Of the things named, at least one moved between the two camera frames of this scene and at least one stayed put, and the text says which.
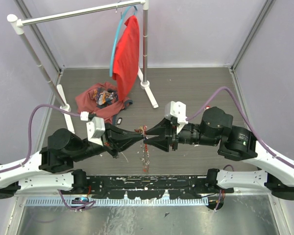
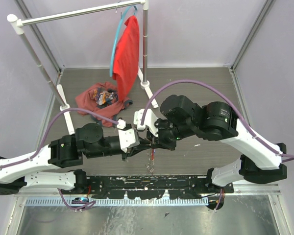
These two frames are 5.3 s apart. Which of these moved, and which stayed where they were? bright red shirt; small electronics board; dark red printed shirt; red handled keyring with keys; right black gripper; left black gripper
Moved: left black gripper; red handled keyring with keys
Stayed: dark red printed shirt; right black gripper; bright red shirt; small electronics board
